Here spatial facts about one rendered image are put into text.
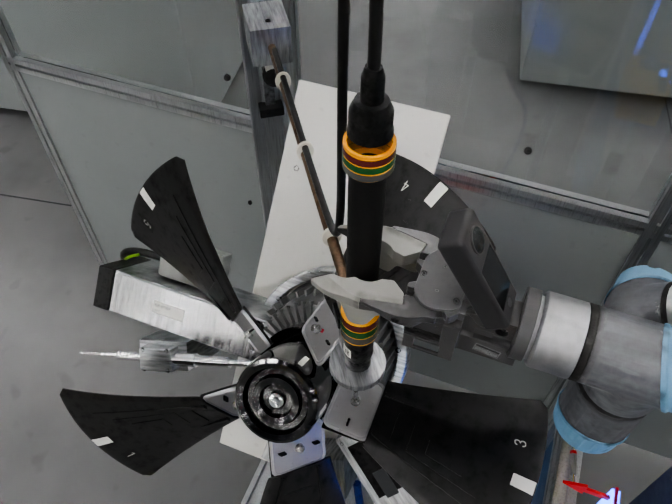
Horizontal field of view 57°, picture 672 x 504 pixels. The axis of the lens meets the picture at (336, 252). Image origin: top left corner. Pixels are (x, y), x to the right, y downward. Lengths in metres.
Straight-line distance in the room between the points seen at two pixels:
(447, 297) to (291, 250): 0.55
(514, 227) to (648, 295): 0.82
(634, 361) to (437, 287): 0.18
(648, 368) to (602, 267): 1.01
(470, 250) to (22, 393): 2.10
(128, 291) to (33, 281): 1.65
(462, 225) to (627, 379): 0.20
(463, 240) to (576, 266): 1.10
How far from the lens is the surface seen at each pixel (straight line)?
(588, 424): 0.69
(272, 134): 1.38
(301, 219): 1.08
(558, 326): 0.59
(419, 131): 1.03
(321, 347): 0.85
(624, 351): 0.60
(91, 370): 2.42
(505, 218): 1.53
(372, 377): 0.77
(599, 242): 1.54
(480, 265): 0.55
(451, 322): 0.60
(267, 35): 1.11
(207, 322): 1.05
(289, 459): 0.94
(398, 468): 0.87
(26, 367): 2.52
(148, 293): 1.10
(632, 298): 0.76
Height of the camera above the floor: 1.99
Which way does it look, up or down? 51 degrees down
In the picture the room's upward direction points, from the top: straight up
